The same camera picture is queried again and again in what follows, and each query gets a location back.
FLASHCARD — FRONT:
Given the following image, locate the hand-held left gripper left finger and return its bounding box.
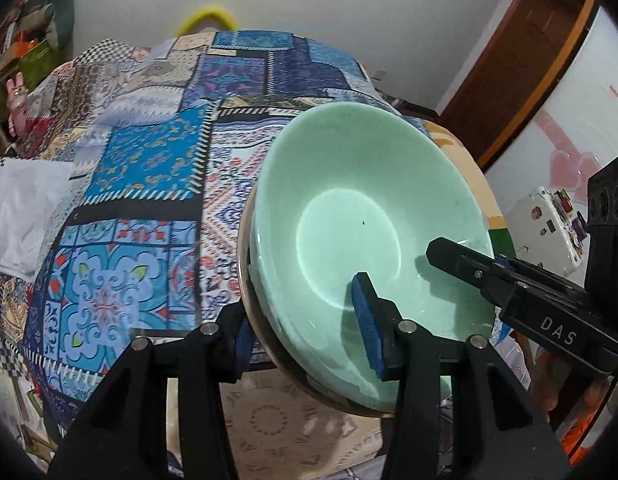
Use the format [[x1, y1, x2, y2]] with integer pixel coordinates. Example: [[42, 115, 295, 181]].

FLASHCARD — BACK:
[[48, 301, 256, 480]]

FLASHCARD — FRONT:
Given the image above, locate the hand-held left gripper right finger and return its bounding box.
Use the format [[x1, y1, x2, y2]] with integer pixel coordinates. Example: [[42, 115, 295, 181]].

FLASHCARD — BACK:
[[351, 272, 574, 480]]

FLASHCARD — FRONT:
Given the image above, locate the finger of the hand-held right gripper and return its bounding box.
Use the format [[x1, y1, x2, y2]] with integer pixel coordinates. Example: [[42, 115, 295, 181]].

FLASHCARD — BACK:
[[425, 236, 520, 307], [494, 254, 586, 294]]

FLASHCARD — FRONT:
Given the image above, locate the green bowl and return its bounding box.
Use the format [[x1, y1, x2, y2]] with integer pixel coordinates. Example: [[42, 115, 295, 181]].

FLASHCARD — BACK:
[[249, 102, 496, 413]]

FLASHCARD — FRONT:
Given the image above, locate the person's right hand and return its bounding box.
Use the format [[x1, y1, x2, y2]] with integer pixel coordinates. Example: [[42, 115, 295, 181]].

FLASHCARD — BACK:
[[531, 347, 612, 413]]

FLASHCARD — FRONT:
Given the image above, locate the white stickered suitcase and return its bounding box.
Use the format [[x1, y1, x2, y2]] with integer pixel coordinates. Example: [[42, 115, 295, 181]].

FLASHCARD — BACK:
[[504, 186, 590, 277]]

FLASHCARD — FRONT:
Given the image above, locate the beige printed blanket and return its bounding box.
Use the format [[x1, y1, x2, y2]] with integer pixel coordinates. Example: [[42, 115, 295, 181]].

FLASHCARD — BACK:
[[179, 120, 514, 480]]

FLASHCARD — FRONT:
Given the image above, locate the person's orange clothing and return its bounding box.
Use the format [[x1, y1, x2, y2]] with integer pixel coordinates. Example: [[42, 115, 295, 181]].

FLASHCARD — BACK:
[[559, 405, 607, 456]]

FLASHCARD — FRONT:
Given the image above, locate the white sliding wardrobe door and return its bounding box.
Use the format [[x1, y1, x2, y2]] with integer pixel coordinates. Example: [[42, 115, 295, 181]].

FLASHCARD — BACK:
[[481, 5, 618, 281]]

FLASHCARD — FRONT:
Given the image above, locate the wooden door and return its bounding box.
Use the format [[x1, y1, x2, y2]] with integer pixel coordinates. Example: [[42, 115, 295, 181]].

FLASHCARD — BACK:
[[436, 0, 600, 171]]

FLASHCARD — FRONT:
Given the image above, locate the blue patchwork blanket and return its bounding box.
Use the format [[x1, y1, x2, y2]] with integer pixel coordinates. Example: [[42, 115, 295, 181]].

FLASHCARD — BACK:
[[0, 30, 430, 480]]

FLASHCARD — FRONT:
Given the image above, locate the yellow foam noodle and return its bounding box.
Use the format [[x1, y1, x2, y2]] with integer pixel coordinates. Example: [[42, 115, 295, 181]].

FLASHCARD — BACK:
[[176, 5, 238, 38]]

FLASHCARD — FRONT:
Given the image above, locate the pink bunny toy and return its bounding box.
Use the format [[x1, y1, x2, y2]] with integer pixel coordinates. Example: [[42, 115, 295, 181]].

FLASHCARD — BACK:
[[6, 72, 30, 133]]

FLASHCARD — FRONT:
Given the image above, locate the green cardboard box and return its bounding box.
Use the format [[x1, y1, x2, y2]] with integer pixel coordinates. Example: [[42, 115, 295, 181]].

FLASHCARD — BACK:
[[0, 40, 65, 126]]

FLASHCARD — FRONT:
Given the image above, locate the grey green cushion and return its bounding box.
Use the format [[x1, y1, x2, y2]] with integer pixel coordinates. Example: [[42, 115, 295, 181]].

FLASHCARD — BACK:
[[16, 0, 76, 53]]

